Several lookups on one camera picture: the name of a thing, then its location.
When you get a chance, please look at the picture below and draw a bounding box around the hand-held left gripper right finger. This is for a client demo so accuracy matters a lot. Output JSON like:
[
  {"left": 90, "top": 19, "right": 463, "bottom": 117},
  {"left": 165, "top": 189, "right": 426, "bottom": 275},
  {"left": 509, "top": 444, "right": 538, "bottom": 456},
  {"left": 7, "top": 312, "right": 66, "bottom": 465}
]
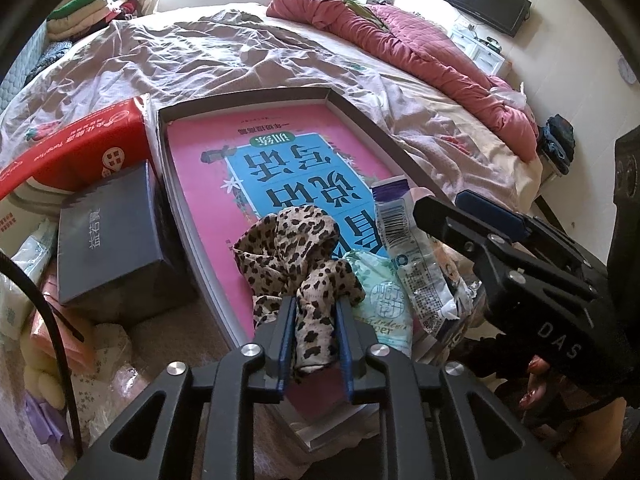
[{"left": 336, "top": 297, "right": 571, "bottom": 480}]

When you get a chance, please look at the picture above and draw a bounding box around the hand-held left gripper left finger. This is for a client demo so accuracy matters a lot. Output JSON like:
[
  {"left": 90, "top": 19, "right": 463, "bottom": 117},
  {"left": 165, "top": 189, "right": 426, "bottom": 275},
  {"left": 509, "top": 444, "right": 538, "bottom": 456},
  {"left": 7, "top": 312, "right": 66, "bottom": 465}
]
[{"left": 65, "top": 296, "right": 296, "bottom": 480}]

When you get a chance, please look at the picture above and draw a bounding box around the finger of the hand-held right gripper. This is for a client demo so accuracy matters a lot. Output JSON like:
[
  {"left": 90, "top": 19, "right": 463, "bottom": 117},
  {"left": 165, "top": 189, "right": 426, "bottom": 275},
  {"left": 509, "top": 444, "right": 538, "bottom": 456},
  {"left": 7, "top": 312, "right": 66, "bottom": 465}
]
[
  {"left": 454, "top": 191, "right": 608, "bottom": 283},
  {"left": 413, "top": 196, "right": 603, "bottom": 303}
]

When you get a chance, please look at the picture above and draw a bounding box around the clear plastic packet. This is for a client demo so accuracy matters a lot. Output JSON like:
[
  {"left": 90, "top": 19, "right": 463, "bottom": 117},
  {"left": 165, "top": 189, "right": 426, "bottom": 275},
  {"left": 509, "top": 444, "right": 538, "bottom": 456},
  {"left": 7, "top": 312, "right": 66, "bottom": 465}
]
[{"left": 371, "top": 176, "right": 476, "bottom": 336}]

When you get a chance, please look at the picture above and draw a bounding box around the white green tissue pack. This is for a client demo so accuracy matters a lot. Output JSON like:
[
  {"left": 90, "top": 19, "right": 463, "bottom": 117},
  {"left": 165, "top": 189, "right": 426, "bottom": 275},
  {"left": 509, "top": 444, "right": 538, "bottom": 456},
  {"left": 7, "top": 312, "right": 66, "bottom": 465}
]
[
  {"left": 0, "top": 270, "right": 38, "bottom": 341},
  {"left": 342, "top": 250, "right": 416, "bottom": 353},
  {"left": 7, "top": 220, "right": 58, "bottom": 286}
]

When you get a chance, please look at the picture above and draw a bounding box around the leopard print fabric scrunchie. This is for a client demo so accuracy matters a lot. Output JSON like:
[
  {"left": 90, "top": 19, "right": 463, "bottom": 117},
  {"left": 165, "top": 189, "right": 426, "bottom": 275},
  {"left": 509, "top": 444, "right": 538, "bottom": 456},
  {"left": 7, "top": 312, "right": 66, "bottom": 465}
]
[{"left": 232, "top": 207, "right": 366, "bottom": 386}]

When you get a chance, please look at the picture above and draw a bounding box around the peach tissue pack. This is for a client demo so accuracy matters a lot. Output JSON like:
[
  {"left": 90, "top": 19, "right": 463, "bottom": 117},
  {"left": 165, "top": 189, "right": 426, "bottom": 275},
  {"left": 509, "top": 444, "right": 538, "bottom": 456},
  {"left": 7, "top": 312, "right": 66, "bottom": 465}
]
[{"left": 27, "top": 272, "right": 96, "bottom": 366}]

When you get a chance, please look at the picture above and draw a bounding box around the person's right forearm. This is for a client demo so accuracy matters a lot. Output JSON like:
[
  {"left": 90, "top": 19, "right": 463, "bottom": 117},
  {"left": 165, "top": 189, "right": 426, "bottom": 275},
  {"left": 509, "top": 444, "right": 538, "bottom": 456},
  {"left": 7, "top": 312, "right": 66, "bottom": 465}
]
[{"left": 585, "top": 400, "right": 638, "bottom": 480}]

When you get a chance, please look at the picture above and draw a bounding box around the person's right hand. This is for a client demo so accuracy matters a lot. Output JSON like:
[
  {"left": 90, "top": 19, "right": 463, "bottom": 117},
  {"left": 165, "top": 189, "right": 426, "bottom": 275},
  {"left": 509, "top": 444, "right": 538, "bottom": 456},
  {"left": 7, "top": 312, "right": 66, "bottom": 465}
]
[{"left": 517, "top": 355, "right": 558, "bottom": 413}]

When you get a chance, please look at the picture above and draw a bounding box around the dark clothes pile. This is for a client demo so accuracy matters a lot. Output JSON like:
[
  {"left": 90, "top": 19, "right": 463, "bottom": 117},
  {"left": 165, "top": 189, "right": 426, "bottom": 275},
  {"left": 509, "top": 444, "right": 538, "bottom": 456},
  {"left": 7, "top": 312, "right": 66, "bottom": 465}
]
[{"left": 537, "top": 115, "right": 576, "bottom": 176}]

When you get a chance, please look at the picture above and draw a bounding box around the white drawer cabinet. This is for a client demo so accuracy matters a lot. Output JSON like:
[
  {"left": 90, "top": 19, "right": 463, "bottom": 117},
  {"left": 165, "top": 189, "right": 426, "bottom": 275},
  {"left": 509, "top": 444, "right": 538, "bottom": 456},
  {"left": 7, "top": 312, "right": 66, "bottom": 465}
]
[{"left": 447, "top": 25, "right": 506, "bottom": 76}]

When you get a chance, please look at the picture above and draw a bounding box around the floral cloth pouch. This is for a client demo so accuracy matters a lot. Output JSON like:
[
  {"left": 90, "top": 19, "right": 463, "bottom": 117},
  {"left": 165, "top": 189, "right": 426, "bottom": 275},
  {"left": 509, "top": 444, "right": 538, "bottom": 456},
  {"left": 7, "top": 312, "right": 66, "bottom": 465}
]
[{"left": 65, "top": 322, "right": 151, "bottom": 431}]

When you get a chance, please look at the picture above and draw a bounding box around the pink quilted comforter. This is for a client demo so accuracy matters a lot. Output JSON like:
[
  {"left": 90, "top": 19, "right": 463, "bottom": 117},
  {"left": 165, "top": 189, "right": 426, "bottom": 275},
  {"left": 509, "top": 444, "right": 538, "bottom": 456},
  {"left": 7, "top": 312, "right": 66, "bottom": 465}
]
[{"left": 266, "top": 0, "right": 541, "bottom": 161}]

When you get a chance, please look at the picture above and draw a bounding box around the pink blue book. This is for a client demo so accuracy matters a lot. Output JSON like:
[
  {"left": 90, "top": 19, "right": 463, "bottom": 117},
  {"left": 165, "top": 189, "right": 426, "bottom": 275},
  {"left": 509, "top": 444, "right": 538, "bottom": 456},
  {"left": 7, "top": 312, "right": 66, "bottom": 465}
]
[{"left": 165, "top": 102, "right": 426, "bottom": 421}]

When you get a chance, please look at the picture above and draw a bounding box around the dark blue box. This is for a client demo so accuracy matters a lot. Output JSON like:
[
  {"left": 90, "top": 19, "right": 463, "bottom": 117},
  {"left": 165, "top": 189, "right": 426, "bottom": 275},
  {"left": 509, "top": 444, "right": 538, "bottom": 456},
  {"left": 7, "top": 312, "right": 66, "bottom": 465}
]
[{"left": 56, "top": 160, "right": 198, "bottom": 323}]

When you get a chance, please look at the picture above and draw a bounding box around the black television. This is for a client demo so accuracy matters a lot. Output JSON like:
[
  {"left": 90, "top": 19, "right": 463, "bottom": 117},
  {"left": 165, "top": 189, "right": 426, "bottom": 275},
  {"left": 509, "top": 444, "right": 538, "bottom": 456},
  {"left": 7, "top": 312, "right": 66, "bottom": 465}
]
[{"left": 442, "top": 0, "right": 532, "bottom": 38}]

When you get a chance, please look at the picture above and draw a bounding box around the cream plush toy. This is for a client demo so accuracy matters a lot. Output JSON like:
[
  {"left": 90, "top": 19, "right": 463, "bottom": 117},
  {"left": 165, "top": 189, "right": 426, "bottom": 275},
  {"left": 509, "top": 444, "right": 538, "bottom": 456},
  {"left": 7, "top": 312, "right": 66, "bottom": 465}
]
[{"left": 17, "top": 340, "right": 71, "bottom": 411}]

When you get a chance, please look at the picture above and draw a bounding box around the lilac cloth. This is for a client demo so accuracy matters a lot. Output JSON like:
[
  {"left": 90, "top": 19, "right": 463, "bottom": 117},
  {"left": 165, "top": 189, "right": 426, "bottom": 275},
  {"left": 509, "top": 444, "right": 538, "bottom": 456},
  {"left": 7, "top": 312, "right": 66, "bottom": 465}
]
[{"left": 20, "top": 392, "right": 76, "bottom": 461}]

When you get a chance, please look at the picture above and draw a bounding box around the red white tissue box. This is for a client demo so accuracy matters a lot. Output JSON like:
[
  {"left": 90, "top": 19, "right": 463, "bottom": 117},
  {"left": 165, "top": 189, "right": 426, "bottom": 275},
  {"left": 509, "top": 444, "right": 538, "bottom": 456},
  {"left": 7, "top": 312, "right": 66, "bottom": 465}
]
[{"left": 0, "top": 94, "right": 153, "bottom": 256}]

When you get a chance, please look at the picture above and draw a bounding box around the dark patterned pillow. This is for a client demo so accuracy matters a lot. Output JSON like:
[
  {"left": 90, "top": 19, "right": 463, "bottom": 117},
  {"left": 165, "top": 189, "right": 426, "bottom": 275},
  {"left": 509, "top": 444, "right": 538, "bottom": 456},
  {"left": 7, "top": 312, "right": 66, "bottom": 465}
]
[{"left": 22, "top": 40, "right": 76, "bottom": 86}]

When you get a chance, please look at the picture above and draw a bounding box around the grey quilted headboard cover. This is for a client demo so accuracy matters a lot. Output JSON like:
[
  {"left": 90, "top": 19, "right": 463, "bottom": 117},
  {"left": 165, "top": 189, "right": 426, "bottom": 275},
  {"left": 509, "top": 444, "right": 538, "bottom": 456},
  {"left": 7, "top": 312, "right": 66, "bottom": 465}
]
[{"left": 0, "top": 35, "right": 56, "bottom": 96}]

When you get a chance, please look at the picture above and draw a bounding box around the stack of folded clothes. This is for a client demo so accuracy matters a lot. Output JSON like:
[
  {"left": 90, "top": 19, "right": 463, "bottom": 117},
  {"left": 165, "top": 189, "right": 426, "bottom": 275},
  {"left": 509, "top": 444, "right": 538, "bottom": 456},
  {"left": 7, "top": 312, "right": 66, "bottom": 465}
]
[{"left": 45, "top": 0, "right": 151, "bottom": 41}]

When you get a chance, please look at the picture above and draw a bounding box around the black cable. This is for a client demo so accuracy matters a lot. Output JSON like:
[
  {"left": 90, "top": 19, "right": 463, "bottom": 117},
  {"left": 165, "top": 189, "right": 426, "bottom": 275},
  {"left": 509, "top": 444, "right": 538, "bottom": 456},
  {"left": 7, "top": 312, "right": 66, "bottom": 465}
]
[{"left": 0, "top": 252, "right": 86, "bottom": 461}]

